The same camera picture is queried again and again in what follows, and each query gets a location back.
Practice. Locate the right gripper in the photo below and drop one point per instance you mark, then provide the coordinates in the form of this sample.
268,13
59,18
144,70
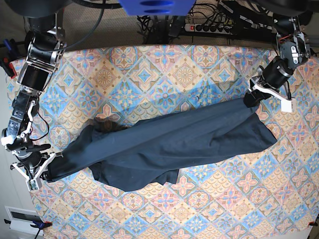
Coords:
31,158

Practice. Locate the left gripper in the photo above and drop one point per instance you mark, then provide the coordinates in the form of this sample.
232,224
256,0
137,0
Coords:
275,75

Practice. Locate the dark blue t-shirt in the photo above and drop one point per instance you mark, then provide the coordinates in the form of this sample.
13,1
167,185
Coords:
154,150

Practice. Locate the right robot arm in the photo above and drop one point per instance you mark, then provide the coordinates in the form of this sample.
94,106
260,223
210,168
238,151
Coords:
45,49

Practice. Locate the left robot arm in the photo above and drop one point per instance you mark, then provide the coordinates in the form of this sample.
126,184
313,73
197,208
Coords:
291,45

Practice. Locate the lower left table clamp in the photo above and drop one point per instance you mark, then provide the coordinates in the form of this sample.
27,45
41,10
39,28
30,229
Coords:
41,224

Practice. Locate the table clamp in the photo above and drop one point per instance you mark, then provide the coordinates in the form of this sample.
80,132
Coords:
41,224
313,224
6,62

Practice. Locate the white power strip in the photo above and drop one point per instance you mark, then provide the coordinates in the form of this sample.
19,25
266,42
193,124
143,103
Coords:
191,27

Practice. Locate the patterned tablecloth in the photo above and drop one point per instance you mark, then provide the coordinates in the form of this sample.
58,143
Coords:
272,194

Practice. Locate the upper left table clamp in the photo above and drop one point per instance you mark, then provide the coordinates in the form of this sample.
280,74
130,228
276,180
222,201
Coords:
6,62

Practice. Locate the lower right table clamp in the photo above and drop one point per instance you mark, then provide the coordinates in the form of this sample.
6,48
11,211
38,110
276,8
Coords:
313,224

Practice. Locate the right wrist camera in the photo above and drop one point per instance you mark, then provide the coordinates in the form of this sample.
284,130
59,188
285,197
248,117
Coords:
34,184

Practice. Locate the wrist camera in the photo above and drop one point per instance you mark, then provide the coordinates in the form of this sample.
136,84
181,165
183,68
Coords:
34,184
288,106

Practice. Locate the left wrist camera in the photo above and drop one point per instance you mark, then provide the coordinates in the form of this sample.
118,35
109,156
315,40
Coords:
288,106

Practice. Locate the white wall outlet box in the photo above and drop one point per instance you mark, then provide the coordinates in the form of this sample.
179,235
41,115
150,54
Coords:
22,214

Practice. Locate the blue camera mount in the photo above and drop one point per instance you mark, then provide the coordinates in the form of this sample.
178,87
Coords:
157,7

